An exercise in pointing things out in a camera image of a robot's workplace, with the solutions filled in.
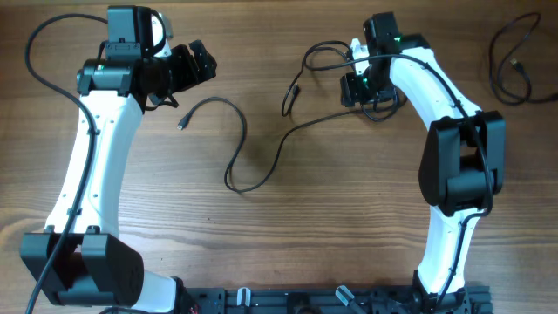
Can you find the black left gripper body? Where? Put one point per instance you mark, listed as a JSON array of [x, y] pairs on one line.
[[177, 72]]

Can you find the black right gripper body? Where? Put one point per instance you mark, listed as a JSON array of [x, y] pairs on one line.
[[364, 88]]

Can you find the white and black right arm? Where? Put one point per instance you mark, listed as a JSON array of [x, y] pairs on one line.
[[462, 163]]

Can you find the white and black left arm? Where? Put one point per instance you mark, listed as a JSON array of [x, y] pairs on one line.
[[78, 259]]

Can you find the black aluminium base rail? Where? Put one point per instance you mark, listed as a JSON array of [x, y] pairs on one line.
[[390, 299]]

